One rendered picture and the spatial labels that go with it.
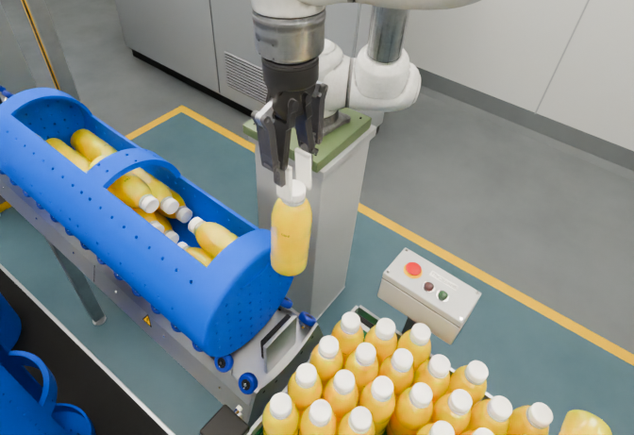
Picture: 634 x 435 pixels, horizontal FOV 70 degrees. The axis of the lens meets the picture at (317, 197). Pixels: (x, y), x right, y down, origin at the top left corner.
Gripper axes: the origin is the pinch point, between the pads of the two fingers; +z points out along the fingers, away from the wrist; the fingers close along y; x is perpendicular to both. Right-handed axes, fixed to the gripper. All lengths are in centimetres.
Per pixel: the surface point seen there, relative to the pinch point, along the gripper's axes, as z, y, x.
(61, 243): 53, 19, -76
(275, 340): 41.8, 5.4, -1.6
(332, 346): 36.6, 1.3, 10.4
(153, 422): 128, 24, -53
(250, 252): 22.1, 3.0, -9.6
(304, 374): 36.8, 9.1, 9.9
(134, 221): 22.3, 12.9, -34.6
